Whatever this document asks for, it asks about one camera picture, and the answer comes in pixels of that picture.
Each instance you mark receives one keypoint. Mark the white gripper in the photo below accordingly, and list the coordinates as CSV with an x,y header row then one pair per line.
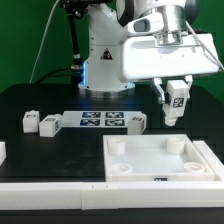
x,y
141,58

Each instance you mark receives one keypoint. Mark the white square table top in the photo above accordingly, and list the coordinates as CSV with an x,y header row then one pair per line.
x,y
144,158

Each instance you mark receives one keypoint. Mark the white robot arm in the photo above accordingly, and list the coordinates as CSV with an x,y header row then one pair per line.
x,y
117,43

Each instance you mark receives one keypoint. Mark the white marker sheet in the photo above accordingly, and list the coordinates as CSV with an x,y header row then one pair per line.
x,y
98,119

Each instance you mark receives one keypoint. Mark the white left fence piece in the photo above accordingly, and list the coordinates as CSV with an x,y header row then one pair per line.
x,y
2,152

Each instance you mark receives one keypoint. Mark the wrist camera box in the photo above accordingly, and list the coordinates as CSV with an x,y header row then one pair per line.
x,y
146,25

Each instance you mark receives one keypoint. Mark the white front fence rail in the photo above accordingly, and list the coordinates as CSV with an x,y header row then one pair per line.
x,y
88,196

